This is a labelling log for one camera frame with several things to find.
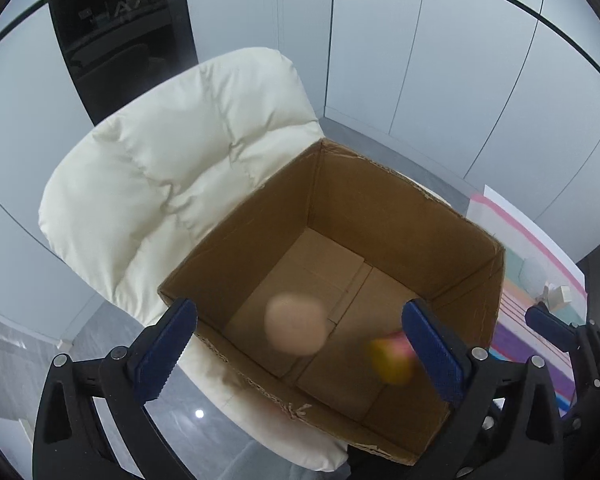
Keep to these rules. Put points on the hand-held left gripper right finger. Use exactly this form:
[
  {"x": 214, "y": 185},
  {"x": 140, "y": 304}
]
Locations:
[{"x": 432, "y": 352}]

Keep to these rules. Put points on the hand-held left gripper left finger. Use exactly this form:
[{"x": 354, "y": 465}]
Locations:
[{"x": 166, "y": 350}]

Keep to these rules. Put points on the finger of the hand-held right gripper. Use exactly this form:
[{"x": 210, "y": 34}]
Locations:
[{"x": 547, "y": 322}]

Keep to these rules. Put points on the white square box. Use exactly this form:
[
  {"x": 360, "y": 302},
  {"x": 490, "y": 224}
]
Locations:
[{"x": 561, "y": 296}]

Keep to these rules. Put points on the tan round ball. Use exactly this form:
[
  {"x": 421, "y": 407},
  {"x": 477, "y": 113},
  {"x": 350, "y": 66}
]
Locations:
[{"x": 295, "y": 324}]

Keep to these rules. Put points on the brown cardboard box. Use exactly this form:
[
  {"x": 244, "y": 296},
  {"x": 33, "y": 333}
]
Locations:
[{"x": 390, "y": 210}]

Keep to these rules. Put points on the white round object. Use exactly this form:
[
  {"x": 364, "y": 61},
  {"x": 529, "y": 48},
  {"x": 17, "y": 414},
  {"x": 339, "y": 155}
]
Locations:
[{"x": 534, "y": 272}]

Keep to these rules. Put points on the striped pastel mat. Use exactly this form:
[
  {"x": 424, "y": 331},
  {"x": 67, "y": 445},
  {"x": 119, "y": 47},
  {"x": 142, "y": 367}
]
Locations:
[{"x": 522, "y": 240}]

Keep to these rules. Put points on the white padded chair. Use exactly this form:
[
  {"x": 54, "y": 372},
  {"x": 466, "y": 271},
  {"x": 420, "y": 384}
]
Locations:
[{"x": 155, "y": 175}]

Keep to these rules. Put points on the dark glass panel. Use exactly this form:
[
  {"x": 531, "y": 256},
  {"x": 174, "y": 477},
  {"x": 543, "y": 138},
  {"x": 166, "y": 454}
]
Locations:
[{"x": 125, "y": 35}]

